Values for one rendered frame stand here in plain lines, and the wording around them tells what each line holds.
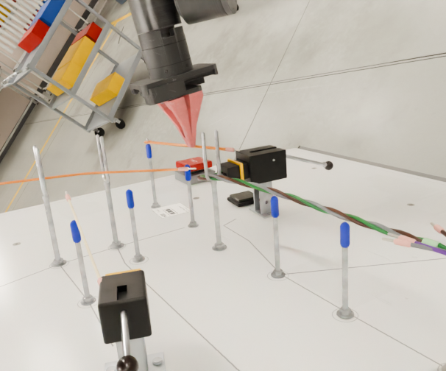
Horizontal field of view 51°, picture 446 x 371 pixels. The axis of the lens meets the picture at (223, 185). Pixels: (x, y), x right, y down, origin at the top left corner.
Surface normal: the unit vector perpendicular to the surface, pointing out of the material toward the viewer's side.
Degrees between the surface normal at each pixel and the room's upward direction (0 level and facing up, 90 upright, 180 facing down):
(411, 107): 0
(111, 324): 76
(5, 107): 90
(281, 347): 49
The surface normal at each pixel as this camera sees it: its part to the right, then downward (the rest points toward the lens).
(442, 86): -0.69, -0.47
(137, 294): -0.08, -0.95
